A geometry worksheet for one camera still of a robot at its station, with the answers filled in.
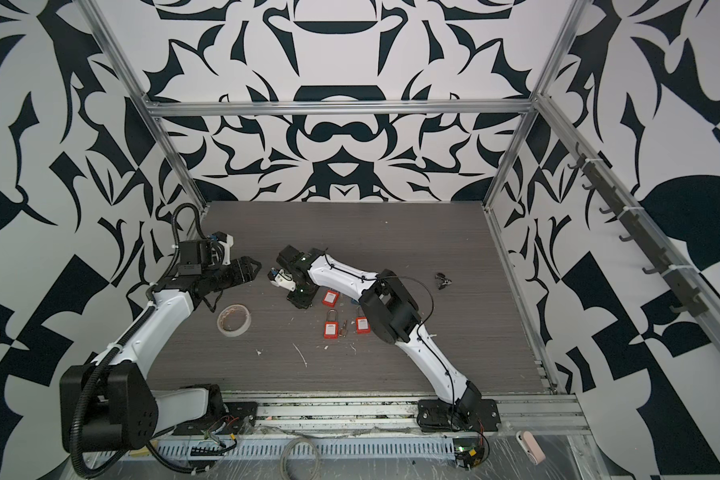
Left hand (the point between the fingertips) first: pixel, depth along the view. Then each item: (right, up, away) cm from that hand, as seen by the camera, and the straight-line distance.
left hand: (251, 262), depth 85 cm
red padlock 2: (+31, -18, +4) cm, 36 cm away
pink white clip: (+69, -40, -17) cm, 82 cm away
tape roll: (-7, -18, +5) cm, 19 cm away
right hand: (+12, -11, +9) cm, 19 cm away
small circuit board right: (+56, -43, -14) cm, 72 cm away
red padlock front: (+22, -18, +3) cm, 29 cm away
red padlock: (+21, -12, +9) cm, 26 cm away
